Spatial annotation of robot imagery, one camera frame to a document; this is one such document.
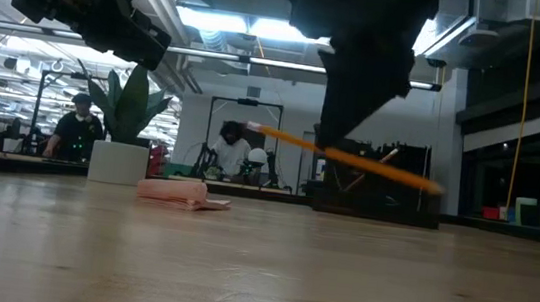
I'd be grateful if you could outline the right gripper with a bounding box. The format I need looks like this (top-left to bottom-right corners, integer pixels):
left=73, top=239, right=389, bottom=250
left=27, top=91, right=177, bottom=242
left=308, top=38, right=416, bottom=157

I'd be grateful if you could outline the orange pencil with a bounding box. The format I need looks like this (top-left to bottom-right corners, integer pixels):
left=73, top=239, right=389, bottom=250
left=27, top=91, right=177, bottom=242
left=238, top=119, right=452, bottom=198
left=343, top=142, right=401, bottom=199

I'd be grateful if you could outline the black mesh desk organizer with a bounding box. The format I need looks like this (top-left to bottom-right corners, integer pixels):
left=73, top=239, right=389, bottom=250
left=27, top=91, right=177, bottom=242
left=309, top=134, right=448, bottom=231

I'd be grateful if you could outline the white globe lamp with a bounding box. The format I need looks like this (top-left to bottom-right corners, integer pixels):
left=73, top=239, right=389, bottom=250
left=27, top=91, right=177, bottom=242
left=246, top=147, right=270, bottom=168

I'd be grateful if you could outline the person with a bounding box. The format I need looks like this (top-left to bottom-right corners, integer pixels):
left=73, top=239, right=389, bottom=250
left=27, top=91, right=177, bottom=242
left=206, top=118, right=257, bottom=180
left=41, top=90, right=109, bottom=164

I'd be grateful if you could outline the snake plant in white pot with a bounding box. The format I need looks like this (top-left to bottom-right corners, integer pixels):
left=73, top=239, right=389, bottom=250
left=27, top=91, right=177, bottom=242
left=64, top=58, right=178, bottom=191

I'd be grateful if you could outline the red background equipment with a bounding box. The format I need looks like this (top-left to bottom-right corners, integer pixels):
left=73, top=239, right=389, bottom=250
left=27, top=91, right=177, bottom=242
left=146, top=141, right=172, bottom=178

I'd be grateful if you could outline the pink sticky note pad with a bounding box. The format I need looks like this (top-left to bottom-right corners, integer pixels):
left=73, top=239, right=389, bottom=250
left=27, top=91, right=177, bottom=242
left=135, top=174, right=234, bottom=216

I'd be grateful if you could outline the red storage bin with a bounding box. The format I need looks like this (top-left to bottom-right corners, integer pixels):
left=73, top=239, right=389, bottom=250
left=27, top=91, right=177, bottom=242
left=480, top=204, right=502, bottom=222

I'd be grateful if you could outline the pale green container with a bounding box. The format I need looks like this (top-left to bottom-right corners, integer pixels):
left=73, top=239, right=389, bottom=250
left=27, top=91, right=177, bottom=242
left=513, top=195, right=540, bottom=228

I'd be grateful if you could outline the black background gantry frame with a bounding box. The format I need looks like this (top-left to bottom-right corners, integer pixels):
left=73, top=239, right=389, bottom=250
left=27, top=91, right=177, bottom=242
left=200, top=93, right=286, bottom=188

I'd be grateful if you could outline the black aluminium table frame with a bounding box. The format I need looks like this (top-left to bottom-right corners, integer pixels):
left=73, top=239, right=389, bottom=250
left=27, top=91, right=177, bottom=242
left=0, top=152, right=540, bottom=247

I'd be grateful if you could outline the yellow cable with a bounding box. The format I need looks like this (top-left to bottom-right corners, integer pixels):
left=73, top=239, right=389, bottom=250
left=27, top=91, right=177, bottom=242
left=503, top=0, right=540, bottom=212

